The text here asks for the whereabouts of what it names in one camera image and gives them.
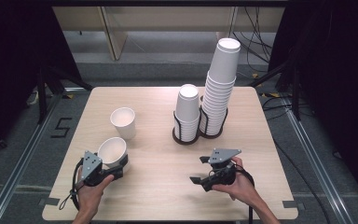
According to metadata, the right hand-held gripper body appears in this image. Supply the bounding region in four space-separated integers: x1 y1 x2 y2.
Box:
200 147 242 191

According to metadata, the right hand-held gripper black cable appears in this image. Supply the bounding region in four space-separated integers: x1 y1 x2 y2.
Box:
234 169 256 224

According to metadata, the hand-held gripper black cable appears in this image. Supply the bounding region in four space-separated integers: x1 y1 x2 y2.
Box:
234 169 256 224
59 158 86 211

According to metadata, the bundle of black hanging cables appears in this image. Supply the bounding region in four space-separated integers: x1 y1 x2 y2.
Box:
232 7 274 64

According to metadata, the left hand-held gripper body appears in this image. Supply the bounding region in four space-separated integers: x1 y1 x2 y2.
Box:
79 150 116 188

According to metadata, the left hand-held gripper black cable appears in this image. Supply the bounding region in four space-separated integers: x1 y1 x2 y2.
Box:
59 158 86 211

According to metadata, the black metal stand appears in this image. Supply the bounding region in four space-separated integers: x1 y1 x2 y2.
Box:
36 63 94 125
248 57 303 121

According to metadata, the person's left hand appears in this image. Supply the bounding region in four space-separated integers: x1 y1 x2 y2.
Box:
74 169 116 217

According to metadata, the person's right hand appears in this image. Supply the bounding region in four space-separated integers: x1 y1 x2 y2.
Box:
212 157 257 205

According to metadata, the black wire cup holder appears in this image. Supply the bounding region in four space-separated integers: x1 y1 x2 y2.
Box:
171 105 229 147

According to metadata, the short stack of white cups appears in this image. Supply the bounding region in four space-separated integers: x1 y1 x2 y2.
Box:
172 83 201 144

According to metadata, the beige desk furniture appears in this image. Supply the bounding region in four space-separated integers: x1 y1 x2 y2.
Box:
52 7 285 62

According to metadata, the black curtain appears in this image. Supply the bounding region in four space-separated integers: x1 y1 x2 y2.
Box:
0 0 83 167
267 0 358 203

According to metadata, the black floor cable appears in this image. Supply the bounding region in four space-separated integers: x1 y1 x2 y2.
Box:
260 96 332 224

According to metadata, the white paper cup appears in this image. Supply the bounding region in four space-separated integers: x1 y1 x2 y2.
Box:
109 106 137 140
97 136 131 174

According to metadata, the tall stack of white cups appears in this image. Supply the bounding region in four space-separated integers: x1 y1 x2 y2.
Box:
199 37 242 137

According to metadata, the metal floor rail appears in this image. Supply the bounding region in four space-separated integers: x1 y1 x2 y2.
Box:
0 88 74 224
280 96 357 224

